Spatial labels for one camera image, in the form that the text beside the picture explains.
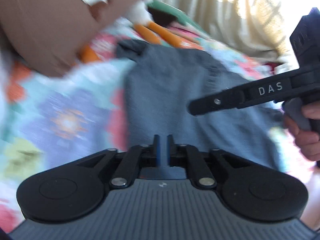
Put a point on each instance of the green plush toy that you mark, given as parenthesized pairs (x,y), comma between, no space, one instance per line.
(182,18)

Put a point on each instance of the white duck plush toy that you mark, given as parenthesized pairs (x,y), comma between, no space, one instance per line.
(143,24)

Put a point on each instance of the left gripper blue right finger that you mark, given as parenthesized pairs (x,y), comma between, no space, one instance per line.
(191,159)

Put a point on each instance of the person right hand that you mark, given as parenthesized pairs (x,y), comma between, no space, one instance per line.
(306,141)

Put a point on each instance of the beige patterned curtain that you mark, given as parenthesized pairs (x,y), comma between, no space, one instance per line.
(257,28)

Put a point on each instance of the dark grey shirt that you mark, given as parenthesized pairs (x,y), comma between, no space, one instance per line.
(158,89)

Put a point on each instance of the brown embroidered pillow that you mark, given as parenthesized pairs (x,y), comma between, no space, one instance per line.
(48,34)

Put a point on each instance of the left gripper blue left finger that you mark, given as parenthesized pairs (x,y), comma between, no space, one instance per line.
(136,158)

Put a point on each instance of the black bristle wooden brush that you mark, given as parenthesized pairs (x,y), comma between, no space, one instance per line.
(161,18)

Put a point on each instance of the orange plush under pillow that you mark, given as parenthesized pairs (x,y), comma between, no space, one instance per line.
(87,55)

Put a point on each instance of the floral quilted bedspread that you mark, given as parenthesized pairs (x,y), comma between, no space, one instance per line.
(46,122)

